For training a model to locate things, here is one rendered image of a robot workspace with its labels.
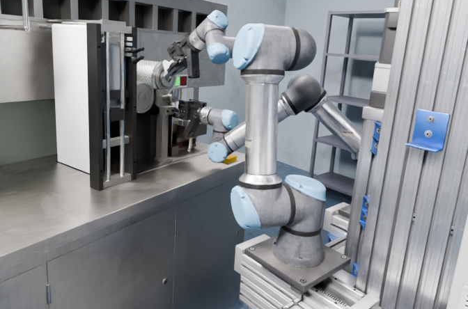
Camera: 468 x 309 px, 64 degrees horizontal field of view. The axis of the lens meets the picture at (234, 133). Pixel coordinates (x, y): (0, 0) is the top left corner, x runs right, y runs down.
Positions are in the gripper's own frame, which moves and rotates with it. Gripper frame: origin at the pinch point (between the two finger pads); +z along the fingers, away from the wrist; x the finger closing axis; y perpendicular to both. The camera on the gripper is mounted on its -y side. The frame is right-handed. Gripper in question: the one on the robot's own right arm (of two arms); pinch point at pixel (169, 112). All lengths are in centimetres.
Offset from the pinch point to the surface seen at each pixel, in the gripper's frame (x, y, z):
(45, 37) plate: 39, 30, 30
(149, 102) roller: 14.3, 6.1, -2.3
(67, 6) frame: 27, 42, 33
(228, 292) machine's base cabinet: -15, -88, -29
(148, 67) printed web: 10.8, 20.2, 2.1
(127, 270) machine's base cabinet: 48, -43, -29
